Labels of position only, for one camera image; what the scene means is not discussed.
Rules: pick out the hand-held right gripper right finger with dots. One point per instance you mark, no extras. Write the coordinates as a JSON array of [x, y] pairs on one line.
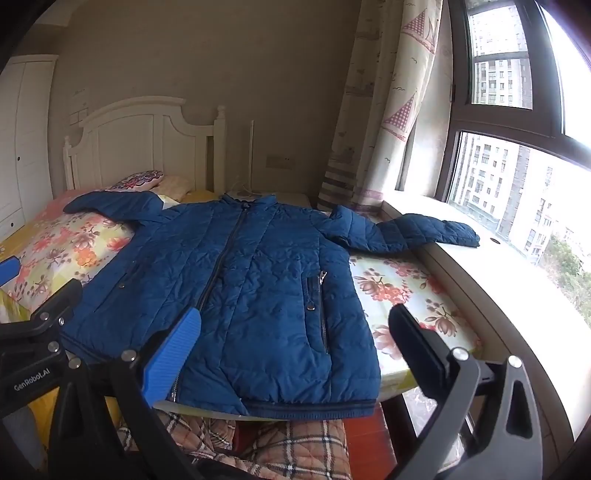
[[422, 355]]

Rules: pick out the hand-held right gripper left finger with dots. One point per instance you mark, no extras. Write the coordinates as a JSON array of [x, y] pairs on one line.
[[171, 362]]

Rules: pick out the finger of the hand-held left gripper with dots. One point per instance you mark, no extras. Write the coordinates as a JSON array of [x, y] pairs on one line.
[[55, 304], [9, 272]]

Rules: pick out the blue quilted jacket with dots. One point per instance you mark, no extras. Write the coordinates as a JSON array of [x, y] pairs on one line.
[[258, 286]]

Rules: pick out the yellow blanket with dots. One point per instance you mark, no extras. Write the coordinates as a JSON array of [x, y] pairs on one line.
[[40, 410]]

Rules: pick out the yellow white checked sheet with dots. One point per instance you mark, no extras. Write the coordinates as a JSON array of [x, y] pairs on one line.
[[11, 307]]

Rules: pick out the floral pillow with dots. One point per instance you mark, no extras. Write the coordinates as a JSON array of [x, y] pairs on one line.
[[60, 249]]

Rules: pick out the floral bed sheet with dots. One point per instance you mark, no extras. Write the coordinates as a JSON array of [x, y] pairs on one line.
[[406, 295]]

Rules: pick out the pale stone windowsill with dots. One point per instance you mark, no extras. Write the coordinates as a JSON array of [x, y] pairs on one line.
[[508, 300]]

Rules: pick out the white wardrobe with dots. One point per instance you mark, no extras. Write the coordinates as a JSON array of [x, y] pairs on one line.
[[27, 138]]

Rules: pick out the person's plaid quilted pants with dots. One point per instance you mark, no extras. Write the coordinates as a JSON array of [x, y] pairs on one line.
[[300, 443]]

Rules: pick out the purple patterned pillow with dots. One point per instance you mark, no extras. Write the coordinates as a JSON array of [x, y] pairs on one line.
[[138, 179]]

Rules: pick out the pink pillow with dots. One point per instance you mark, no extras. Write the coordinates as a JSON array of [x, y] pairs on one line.
[[175, 185]]

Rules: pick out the white wooden headboard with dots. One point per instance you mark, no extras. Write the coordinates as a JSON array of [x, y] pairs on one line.
[[138, 138]]

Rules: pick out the apartment buildings outside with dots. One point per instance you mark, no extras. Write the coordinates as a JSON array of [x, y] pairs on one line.
[[508, 184]]

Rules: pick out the white bedside table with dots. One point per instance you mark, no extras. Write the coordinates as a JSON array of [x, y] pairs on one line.
[[300, 198]]

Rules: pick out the white slim pole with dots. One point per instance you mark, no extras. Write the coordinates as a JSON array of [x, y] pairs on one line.
[[251, 157]]

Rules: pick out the patterned cream curtain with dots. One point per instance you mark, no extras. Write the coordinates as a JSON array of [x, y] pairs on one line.
[[383, 115]]

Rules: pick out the white wall socket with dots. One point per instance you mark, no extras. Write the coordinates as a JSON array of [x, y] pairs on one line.
[[279, 161]]

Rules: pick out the dark window frame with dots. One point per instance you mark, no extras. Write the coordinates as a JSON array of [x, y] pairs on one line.
[[503, 121]]

